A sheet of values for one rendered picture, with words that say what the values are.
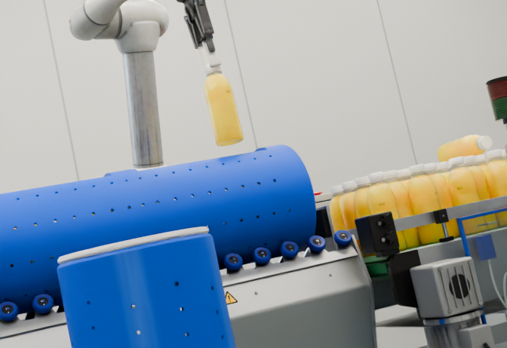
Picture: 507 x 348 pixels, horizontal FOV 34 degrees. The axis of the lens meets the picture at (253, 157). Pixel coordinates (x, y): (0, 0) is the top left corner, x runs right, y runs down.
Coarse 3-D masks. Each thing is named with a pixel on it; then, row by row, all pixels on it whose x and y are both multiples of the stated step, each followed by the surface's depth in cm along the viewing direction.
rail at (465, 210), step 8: (488, 200) 216; (496, 200) 217; (504, 200) 218; (448, 208) 211; (456, 208) 212; (464, 208) 213; (472, 208) 214; (480, 208) 215; (488, 208) 216; (496, 208) 216; (416, 216) 208; (424, 216) 208; (432, 216) 209; (448, 216) 211; (456, 216) 212; (464, 216) 213; (400, 224) 205; (408, 224) 206; (416, 224) 207; (424, 224) 208
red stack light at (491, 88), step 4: (504, 80) 202; (492, 84) 203; (496, 84) 202; (500, 84) 202; (504, 84) 202; (488, 88) 204; (492, 88) 203; (496, 88) 202; (500, 88) 202; (504, 88) 202; (488, 92) 205; (492, 92) 203; (496, 92) 202; (500, 92) 202; (504, 92) 202; (492, 96) 204; (496, 96) 203; (500, 96) 202; (504, 96) 202; (492, 100) 204
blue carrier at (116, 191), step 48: (48, 192) 188; (96, 192) 190; (144, 192) 193; (192, 192) 196; (240, 192) 199; (288, 192) 204; (0, 240) 178; (48, 240) 181; (96, 240) 185; (240, 240) 200; (288, 240) 207; (0, 288) 178; (48, 288) 183
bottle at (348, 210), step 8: (344, 192) 228; (352, 192) 226; (344, 200) 226; (352, 200) 224; (344, 208) 225; (352, 208) 224; (344, 216) 226; (352, 216) 224; (344, 224) 227; (352, 224) 224; (360, 248) 223
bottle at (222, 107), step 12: (216, 72) 211; (204, 84) 211; (216, 84) 208; (228, 84) 210; (216, 96) 208; (228, 96) 208; (216, 108) 208; (228, 108) 208; (216, 120) 208; (228, 120) 207; (216, 132) 208; (228, 132) 206; (240, 132) 208; (228, 144) 212
